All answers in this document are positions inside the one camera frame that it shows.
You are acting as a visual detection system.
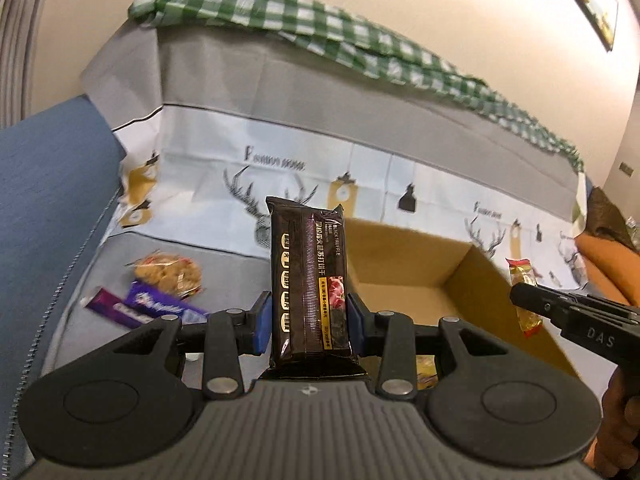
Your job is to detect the dark purple white-label packet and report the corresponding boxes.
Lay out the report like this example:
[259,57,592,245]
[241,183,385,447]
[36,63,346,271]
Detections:
[81,287,156,330]

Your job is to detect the blue sofa armrest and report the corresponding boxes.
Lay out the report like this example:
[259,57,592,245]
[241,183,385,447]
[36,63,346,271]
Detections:
[0,95,127,480]

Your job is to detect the grey deer-print sofa cover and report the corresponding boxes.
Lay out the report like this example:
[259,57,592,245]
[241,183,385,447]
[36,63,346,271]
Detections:
[10,25,597,461]

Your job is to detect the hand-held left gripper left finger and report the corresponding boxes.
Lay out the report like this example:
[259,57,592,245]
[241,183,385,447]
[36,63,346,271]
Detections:
[102,290,274,402]

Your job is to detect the framed wall picture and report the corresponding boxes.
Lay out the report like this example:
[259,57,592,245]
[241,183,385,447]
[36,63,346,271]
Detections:
[545,0,621,54]

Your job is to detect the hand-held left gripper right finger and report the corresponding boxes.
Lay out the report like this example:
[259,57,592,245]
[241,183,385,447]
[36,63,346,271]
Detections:
[346,293,522,399]

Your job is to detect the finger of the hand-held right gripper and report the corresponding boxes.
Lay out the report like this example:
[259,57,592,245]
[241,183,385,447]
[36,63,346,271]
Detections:
[510,282,568,332]

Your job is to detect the grey curtain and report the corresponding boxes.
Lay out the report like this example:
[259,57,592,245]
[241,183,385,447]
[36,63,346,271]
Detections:
[0,0,57,128]

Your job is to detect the person's right hand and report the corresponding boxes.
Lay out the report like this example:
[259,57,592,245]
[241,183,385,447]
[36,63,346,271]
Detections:
[600,360,640,480]

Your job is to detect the red yellow snack packet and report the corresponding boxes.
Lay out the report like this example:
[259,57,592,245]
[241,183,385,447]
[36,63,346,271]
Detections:
[505,256,545,339]

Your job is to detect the cardboard box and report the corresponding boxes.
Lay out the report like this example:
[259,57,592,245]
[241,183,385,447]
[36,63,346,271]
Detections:
[345,217,577,392]

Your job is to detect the green checkered cloth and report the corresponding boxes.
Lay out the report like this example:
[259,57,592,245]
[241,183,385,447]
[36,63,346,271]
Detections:
[127,0,587,171]

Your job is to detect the purple chocolate packet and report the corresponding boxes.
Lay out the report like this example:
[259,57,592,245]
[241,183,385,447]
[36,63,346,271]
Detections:
[124,280,210,323]

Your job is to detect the brown cushion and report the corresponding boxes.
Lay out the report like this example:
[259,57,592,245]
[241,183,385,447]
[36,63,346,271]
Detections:
[585,187,640,254]

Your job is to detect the orange cushion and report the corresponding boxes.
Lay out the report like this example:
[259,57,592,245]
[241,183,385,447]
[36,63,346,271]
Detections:
[572,232,640,302]

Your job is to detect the clear bag of round cookies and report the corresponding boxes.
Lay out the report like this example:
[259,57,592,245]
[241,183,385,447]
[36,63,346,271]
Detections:
[125,254,205,295]

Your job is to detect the dark brown cracker packet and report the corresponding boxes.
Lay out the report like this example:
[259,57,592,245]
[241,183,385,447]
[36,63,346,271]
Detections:
[262,196,370,382]

